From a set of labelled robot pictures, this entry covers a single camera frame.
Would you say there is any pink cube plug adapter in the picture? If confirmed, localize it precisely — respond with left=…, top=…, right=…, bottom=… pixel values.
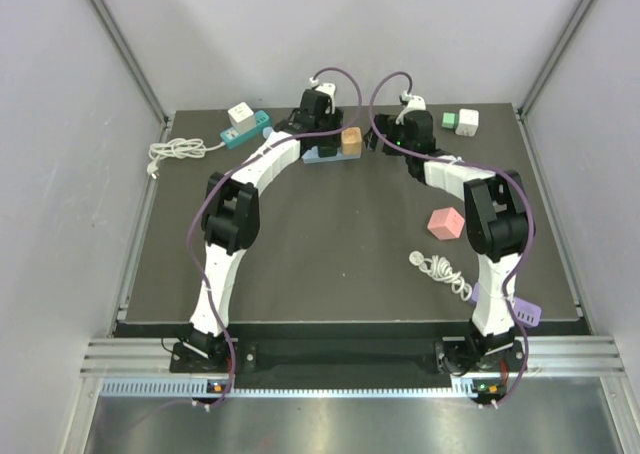
left=427, top=207, right=465, bottom=241

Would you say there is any white strip cord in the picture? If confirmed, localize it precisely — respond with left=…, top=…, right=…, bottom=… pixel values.
left=408, top=250, right=474, bottom=303

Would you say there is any purple power strip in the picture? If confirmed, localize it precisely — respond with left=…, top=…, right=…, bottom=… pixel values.
left=469, top=282, right=542, bottom=328

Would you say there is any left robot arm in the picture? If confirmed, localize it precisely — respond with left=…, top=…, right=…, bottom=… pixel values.
left=174, top=79, right=344, bottom=373

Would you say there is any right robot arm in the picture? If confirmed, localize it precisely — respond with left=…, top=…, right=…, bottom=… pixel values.
left=370, top=108, right=535, bottom=373

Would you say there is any orange cube adapter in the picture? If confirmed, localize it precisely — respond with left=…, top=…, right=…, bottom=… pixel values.
left=341, top=127, right=362, bottom=157

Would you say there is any dark green cube adapter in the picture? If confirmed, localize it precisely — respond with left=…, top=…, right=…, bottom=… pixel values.
left=317, top=145, right=339, bottom=158

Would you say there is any light blue power strip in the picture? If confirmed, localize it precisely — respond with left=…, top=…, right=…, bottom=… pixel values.
left=301, top=147, right=361, bottom=164

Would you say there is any small green cube adapter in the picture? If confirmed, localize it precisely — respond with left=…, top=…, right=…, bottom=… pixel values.
left=441, top=112, right=459, bottom=130

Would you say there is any white cube adapter far right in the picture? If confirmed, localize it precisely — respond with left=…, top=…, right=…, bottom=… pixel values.
left=454, top=109, right=479, bottom=137

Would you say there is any white cube adapter on teal strip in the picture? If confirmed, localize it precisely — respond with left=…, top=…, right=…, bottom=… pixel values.
left=227, top=102, right=256, bottom=134

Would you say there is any teal power strip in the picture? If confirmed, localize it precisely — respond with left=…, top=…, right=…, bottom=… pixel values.
left=220, top=109, right=272, bottom=151

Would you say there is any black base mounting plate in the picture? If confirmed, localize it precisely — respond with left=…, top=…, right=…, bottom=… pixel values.
left=169, top=337, right=522, bottom=375

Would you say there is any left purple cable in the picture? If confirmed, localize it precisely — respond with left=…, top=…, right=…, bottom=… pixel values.
left=185, top=67, right=364, bottom=410

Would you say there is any purple cable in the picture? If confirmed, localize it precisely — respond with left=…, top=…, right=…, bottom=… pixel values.
left=185, top=67, right=364, bottom=410
left=367, top=71, right=539, bottom=410

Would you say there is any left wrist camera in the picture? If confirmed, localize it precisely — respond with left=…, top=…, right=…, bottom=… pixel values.
left=309, top=77, right=337, bottom=100

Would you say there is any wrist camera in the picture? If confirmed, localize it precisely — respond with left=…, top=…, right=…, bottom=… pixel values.
left=309, top=77, right=337, bottom=100
left=395, top=91, right=427, bottom=125

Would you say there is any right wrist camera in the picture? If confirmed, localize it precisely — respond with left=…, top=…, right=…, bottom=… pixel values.
left=395, top=91, right=427, bottom=125

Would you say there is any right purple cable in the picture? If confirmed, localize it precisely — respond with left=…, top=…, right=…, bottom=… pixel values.
left=367, top=71, right=539, bottom=410

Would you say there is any white coiled cord left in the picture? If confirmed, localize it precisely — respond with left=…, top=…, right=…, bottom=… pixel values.
left=146, top=137, right=226, bottom=181

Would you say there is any left aluminium frame post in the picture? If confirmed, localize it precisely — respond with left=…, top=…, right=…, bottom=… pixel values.
left=87, top=0, right=169, bottom=124

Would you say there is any aluminium frame post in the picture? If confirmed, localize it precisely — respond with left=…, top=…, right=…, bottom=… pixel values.
left=516, top=0, right=597, bottom=120
left=87, top=0, right=169, bottom=124

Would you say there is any right aluminium frame post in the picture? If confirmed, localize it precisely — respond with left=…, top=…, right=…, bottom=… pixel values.
left=516, top=0, right=597, bottom=120

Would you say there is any front aluminium rail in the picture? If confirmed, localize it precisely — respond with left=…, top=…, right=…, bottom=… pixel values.
left=80, top=336, right=625, bottom=377

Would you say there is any slotted cable duct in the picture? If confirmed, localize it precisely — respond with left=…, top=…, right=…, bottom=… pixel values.
left=100, top=378, right=487, bottom=400

